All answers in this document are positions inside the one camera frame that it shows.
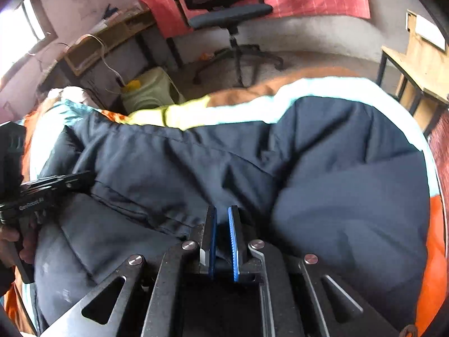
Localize colourful striped blanket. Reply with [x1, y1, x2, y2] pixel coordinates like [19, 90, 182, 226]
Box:
[0, 67, 449, 337]

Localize white cable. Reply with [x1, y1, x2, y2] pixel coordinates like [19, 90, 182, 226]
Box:
[74, 34, 123, 86]

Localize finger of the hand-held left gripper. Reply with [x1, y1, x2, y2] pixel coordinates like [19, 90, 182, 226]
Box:
[22, 170, 96, 187]
[21, 182, 92, 201]

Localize wooden desk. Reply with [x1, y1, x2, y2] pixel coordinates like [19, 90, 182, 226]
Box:
[37, 5, 157, 88]

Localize black clip tool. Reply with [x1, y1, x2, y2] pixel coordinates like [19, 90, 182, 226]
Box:
[101, 3, 120, 19]

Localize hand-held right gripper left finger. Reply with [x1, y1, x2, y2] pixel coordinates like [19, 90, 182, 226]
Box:
[40, 205, 219, 337]

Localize pale green plastic jug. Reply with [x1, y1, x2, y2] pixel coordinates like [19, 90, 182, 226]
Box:
[121, 67, 185, 115]

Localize black office chair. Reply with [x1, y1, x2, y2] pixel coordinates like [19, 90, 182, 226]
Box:
[166, 0, 285, 88]

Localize person's left hand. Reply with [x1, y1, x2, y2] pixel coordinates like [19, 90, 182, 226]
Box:
[0, 218, 38, 267]

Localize navy padded jacket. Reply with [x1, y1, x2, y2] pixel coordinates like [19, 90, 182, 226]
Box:
[30, 95, 439, 337]

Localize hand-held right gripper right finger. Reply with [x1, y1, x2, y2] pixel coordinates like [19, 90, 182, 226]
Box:
[227, 205, 400, 337]

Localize wooden side table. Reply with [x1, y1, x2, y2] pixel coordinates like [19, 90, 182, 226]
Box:
[377, 9, 449, 137]

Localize white box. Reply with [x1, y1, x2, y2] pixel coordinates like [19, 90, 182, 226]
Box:
[406, 10, 448, 49]

